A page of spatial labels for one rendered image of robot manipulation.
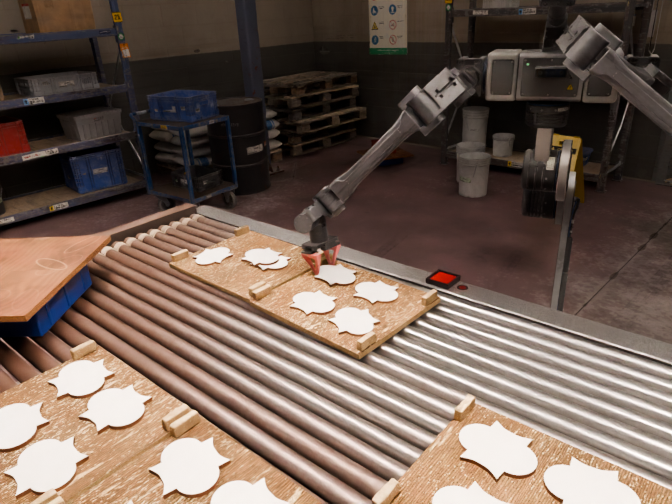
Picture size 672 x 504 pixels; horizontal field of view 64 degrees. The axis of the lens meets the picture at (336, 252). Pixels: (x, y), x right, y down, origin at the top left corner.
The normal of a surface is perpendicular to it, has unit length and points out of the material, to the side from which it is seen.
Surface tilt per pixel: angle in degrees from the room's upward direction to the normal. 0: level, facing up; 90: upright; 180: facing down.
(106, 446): 0
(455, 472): 0
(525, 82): 90
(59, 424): 0
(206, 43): 90
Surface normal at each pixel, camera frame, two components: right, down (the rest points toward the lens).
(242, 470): -0.04, -0.91
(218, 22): 0.73, 0.25
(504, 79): -0.40, 0.40
